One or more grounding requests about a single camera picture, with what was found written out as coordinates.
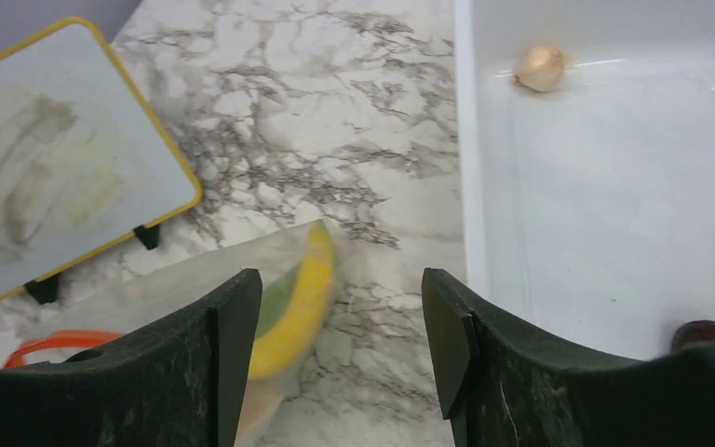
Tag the white yellow-edged cutting board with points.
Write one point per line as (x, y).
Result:
(85, 163)

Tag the green leafy vegetable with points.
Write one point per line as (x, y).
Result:
(276, 300)

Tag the dark brown chestnut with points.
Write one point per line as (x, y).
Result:
(693, 333)

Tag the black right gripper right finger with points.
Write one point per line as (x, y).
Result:
(502, 381)

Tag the yellow banana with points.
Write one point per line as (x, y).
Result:
(281, 347)

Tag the clear orange zip top bag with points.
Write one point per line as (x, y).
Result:
(126, 307)

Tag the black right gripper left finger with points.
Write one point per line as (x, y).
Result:
(178, 381)

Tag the white plastic bin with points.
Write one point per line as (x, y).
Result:
(590, 210)

